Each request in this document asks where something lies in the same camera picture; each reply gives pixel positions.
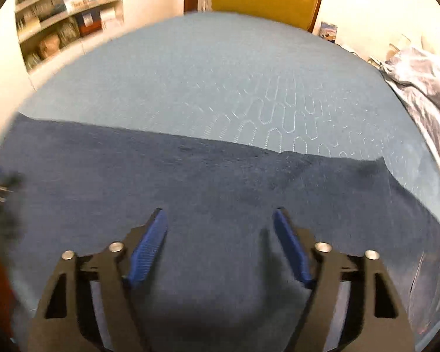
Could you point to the bed with blue quilted sheet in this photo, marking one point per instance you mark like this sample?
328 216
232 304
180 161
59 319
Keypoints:
223 73

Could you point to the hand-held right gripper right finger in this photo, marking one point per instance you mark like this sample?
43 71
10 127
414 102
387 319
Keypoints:
291 249

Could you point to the brown bag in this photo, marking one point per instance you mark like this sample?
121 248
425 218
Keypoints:
49 46

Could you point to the dark blue denim pants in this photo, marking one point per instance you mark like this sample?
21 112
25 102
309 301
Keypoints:
212 187

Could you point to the patterned bag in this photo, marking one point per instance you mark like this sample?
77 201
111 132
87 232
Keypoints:
69 31

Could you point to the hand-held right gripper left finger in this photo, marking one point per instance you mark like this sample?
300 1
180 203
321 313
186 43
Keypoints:
148 249

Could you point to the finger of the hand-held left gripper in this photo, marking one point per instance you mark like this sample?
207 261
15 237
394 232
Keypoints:
0 209

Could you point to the dark red box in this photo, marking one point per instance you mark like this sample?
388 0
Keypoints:
88 22

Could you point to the small picture box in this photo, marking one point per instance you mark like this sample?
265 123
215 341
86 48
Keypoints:
329 32

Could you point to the grey star print quilt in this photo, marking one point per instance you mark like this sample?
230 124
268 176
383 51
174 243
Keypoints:
425 91

